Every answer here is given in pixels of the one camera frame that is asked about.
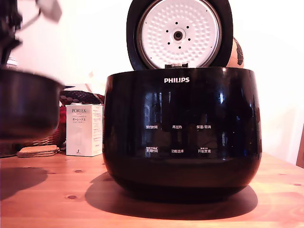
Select dark metallic pot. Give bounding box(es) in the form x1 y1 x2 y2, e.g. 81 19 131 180
0 68 65 140

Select rice cooker lid, dimpled plate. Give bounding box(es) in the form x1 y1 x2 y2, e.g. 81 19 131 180
126 0 234 71

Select black Philips rice cooker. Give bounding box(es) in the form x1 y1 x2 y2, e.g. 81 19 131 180
102 66 263 196

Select red fabric item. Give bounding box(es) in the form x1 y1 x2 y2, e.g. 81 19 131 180
58 105 67 124

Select dark dotted patterned cloth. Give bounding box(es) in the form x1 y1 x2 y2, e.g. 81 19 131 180
58 89 105 105

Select cork coaster stack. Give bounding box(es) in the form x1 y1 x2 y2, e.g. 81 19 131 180
16 145 60 158

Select white Porlex box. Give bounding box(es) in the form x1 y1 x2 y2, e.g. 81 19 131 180
65 104 104 157

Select brown patterned round object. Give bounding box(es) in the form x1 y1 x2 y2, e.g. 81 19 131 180
227 36 246 68

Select black cable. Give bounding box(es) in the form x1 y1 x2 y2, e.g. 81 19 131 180
19 10 42 31

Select grey camera box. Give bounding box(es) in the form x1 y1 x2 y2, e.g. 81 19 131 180
37 0 63 24

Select wicker basket with handle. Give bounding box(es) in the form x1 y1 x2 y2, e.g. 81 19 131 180
0 127 62 158

